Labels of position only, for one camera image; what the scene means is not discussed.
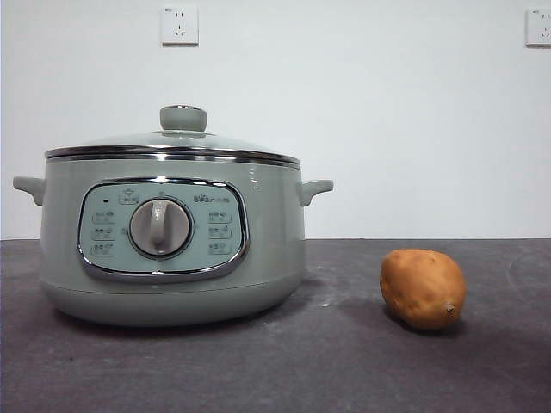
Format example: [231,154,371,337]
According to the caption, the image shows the glass lid with green knob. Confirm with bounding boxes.
[45,104,300,161]

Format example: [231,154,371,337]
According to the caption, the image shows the brown potato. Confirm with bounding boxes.
[379,248,467,331]

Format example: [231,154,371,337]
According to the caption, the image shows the sage green electric pot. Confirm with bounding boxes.
[11,152,335,327]

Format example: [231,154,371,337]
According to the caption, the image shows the white wall socket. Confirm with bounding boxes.
[524,7,551,48]
[161,5,201,47]

